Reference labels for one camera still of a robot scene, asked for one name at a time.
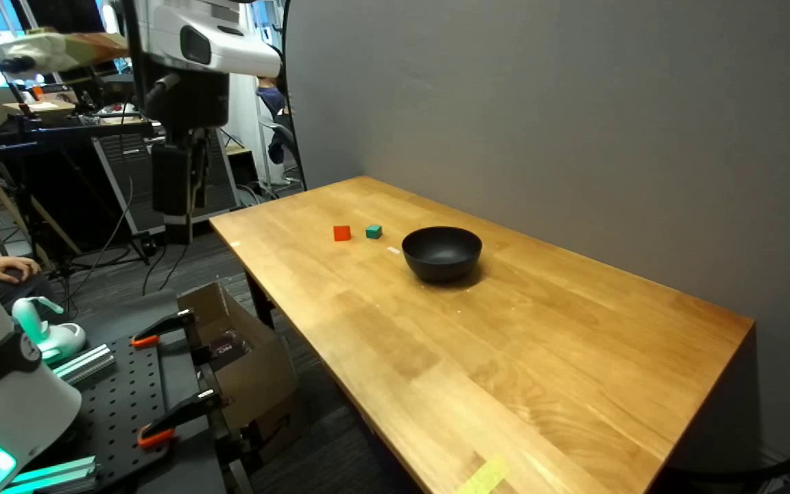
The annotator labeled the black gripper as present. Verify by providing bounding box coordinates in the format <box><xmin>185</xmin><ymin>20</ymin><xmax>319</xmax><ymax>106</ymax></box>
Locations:
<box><xmin>146</xmin><ymin>73</ymin><xmax>229</xmax><ymax>129</ymax></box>

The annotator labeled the red block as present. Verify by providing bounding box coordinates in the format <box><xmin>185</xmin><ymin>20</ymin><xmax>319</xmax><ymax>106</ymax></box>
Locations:
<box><xmin>334</xmin><ymin>226</ymin><xmax>355</xmax><ymax>241</ymax></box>

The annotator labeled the green block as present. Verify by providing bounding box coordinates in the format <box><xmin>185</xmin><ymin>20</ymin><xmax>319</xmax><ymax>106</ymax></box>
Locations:
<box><xmin>366</xmin><ymin>226</ymin><xmax>384</xmax><ymax>239</ymax></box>

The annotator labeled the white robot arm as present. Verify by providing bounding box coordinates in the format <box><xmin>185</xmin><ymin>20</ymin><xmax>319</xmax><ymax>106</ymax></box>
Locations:
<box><xmin>0</xmin><ymin>0</ymin><xmax>284</xmax><ymax>129</ymax></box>

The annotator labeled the black bowl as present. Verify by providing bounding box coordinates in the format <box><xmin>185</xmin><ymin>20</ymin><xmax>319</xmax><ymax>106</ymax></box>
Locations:
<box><xmin>402</xmin><ymin>226</ymin><xmax>484</xmax><ymax>284</ymax></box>

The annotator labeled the person hand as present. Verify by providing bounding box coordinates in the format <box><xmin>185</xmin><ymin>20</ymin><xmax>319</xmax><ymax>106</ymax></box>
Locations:
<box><xmin>0</xmin><ymin>259</ymin><xmax>41</xmax><ymax>284</ymax></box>

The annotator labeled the black drawer cabinet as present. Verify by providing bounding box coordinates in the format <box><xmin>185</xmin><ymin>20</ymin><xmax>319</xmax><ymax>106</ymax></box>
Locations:
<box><xmin>93</xmin><ymin>134</ymin><xmax>238</xmax><ymax>235</ymax></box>

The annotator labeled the orange black clamp upper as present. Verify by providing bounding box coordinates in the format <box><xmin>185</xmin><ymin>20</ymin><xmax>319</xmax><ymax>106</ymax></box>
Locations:
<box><xmin>129</xmin><ymin>310</ymin><xmax>196</xmax><ymax>350</ymax></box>

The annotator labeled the orange black clamp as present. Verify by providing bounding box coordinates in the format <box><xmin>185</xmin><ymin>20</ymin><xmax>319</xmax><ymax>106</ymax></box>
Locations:
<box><xmin>129</xmin><ymin>310</ymin><xmax>196</xmax><ymax>350</ymax></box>
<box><xmin>134</xmin><ymin>388</ymin><xmax>222</xmax><ymax>454</ymax></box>

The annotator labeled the teal white handheld device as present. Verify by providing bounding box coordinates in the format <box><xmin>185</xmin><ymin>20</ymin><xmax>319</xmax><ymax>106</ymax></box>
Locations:
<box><xmin>11</xmin><ymin>298</ymin><xmax>87</xmax><ymax>366</ymax></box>

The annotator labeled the cardboard box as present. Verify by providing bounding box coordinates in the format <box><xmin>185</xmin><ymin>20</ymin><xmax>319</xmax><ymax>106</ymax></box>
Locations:
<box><xmin>179</xmin><ymin>284</ymin><xmax>297</xmax><ymax>436</ymax></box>

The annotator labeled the black perforated breadboard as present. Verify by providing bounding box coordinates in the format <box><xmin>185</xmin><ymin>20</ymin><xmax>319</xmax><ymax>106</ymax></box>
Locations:
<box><xmin>50</xmin><ymin>337</ymin><xmax>229</xmax><ymax>494</ymax></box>

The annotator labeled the orange black clamp lower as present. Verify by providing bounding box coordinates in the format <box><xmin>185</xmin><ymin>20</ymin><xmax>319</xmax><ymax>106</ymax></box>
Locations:
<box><xmin>134</xmin><ymin>388</ymin><xmax>222</xmax><ymax>454</ymax></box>

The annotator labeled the yellow tape strip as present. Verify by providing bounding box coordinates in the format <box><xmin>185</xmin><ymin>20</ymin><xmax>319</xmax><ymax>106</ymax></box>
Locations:
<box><xmin>459</xmin><ymin>460</ymin><xmax>507</xmax><ymax>494</ymax></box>

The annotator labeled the wooden table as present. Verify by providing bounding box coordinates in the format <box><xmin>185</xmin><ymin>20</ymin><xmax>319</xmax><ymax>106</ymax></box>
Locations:
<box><xmin>215</xmin><ymin>176</ymin><xmax>754</xmax><ymax>494</ymax></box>

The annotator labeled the aluminium extrusion rail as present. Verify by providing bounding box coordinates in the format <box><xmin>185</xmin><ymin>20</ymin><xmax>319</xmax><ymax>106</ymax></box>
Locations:
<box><xmin>56</xmin><ymin>347</ymin><xmax>115</xmax><ymax>384</ymax></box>

